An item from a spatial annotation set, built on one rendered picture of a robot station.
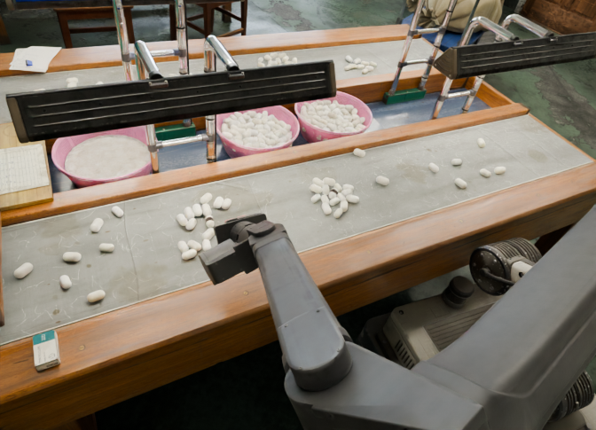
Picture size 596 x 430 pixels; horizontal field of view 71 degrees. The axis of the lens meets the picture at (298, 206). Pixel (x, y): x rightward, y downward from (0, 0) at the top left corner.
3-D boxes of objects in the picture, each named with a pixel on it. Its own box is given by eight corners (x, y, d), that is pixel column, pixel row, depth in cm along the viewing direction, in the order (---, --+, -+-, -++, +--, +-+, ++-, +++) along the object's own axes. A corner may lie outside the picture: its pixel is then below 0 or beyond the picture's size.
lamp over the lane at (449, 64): (595, 58, 134) (610, 36, 129) (450, 81, 109) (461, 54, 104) (575, 48, 139) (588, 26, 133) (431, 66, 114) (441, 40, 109)
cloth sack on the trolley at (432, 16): (499, 33, 376) (521, -12, 350) (444, 43, 342) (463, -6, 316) (454, 8, 407) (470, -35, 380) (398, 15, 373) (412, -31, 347)
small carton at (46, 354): (60, 363, 73) (58, 358, 72) (37, 371, 72) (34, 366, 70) (57, 334, 76) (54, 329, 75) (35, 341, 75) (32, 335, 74)
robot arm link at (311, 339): (418, 475, 28) (364, 345, 26) (341, 515, 28) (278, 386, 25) (299, 265, 70) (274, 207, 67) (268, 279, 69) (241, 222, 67)
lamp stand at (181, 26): (196, 136, 137) (190, -8, 106) (132, 147, 129) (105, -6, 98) (180, 105, 149) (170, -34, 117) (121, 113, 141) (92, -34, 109)
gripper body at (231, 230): (212, 225, 79) (221, 230, 72) (262, 212, 83) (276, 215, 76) (219, 258, 80) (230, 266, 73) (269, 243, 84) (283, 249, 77)
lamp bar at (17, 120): (336, 97, 95) (343, 68, 90) (19, 145, 70) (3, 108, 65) (319, 80, 100) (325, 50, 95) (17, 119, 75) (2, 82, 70)
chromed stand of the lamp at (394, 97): (424, 98, 176) (468, -16, 145) (385, 105, 168) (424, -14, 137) (397, 76, 187) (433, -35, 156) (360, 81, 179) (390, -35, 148)
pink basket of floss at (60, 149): (179, 162, 127) (176, 137, 121) (122, 220, 109) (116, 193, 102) (105, 135, 132) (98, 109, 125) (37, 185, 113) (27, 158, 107)
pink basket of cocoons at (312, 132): (380, 148, 147) (388, 126, 140) (313, 163, 136) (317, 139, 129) (341, 107, 162) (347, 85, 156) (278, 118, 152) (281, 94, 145)
